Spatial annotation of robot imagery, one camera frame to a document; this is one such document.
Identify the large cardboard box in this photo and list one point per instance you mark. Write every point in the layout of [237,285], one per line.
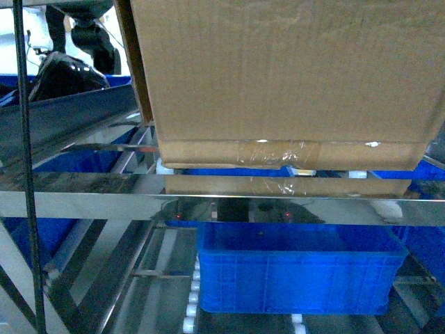
[318,85]

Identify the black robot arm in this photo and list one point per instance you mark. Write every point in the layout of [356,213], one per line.
[62,75]

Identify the blue plastic crate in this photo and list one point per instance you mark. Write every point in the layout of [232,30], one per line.
[50,121]
[284,268]

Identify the blue plastic crate left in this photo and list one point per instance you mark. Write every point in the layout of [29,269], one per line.
[50,121]

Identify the steel shelf frame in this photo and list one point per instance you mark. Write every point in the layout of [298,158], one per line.
[129,263]

